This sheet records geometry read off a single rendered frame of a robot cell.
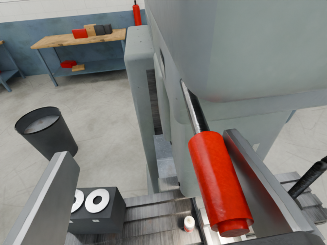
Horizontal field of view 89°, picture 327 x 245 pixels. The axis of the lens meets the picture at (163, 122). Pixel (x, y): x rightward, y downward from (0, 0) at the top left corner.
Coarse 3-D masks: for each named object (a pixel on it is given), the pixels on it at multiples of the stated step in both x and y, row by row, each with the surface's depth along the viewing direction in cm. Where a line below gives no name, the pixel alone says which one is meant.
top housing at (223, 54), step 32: (160, 0) 12; (192, 0) 6; (224, 0) 5; (256, 0) 5; (288, 0) 5; (320, 0) 5; (192, 32) 6; (224, 32) 6; (256, 32) 6; (288, 32) 6; (320, 32) 6; (192, 64) 7; (224, 64) 7; (256, 64) 7; (288, 64) 7; (320, 64) 7; (224, 96) 8; (256, 96) 8
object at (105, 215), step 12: (84, 192) 67; (96, 192) 66; (108, 192) 66; (84, 204) 64; (96, 204) 64; (108, 204) 63; (120, 204) 72; (72, 216) 61; (84, 216) 61; (96, 216) 60; (108, 216) 60; (120, 216) 71; (72, 228) 67; (84, 228) 68; (96, 228) 68; (108, 228) 68; (120, 228) 70
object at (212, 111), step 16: (160, 32) 25; (160, 48) 27; (160, 64) 31; (176, 80) 18; (176, 96) 19; (272, 96) 20; (288, 96) 21; (304, 96) 21; (320, 96) 21; (176, 112) 21; (208, 112) 21; (224, 112) 21; (240, 112) 21; (256, 112) 22; (272, 112) 22
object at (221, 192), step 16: (192, 96) 14; (192, 112) 13; (192, 128) 12; (208, 128) 12; (192, 144) 10; (208, 144) 10; (224, 144) 10; (192, 160) 10; (208, 160) 9; (224, 160) 9; (208, 176) 8; (224, 176) 8; (208, 192) 8; (224, 192) 8; (240, 192) 8; (208, 208) 8; (224, 208) 7; (240, 208) 7; (224, 224) 7; (240, 224) 7
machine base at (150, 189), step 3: (147, 168) 183; (147, 171) 180; (147, 174) 178; (147, 177) 175; (147, 180) 173; (150, 180) 172; (147, 183) 171; (150, 183) 170; (147, 186) 169; (150, 186) 167; (147, 189) 167; (150, 189) 165; (150, 192) 162; (153, 192) 162
